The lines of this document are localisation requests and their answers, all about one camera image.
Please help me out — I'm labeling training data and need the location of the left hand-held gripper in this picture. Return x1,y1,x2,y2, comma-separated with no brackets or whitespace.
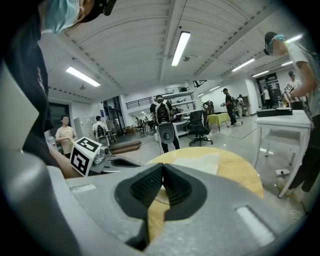
70,136,142,177

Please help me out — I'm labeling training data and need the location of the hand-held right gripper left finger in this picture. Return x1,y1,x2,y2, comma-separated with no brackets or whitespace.
65,162,164,252

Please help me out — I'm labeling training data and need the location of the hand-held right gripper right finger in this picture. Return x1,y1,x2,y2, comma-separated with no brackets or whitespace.
149,163,307,256

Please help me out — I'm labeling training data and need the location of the person's left forearm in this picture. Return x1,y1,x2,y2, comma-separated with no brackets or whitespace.
47,143,83,179

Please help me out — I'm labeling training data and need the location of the wooden step platform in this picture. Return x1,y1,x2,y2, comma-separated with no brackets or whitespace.
108,139,142,155

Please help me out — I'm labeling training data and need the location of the round wooden table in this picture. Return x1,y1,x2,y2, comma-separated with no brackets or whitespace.
146,146,265,248

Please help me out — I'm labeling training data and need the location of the black office chair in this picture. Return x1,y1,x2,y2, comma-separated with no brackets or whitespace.
188,109,214,147

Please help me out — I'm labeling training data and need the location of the white shelf unit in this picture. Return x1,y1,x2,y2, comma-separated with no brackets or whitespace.
164,91,198,137

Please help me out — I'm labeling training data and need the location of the long ceiling light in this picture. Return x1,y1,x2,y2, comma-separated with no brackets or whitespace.
171,31,192,67
65,66,101,88
231,58,256,73

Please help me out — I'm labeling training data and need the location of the table with green cloth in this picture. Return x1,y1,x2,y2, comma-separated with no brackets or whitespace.
206,112,231,132

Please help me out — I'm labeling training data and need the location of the white desk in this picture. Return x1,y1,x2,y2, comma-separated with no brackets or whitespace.
252,109,313,198

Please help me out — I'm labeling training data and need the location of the long black box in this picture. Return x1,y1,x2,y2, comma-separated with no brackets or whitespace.
256,107,293,118

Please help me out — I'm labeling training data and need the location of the person's black t-shirt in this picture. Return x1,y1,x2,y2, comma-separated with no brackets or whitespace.
2,14,55,167

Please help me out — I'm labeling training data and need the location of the person's black headset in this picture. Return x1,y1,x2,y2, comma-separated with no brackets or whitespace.
82,0,118,23

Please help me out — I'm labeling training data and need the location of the person's light blue face mask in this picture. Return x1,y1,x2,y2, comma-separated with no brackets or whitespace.
41,0,81,35

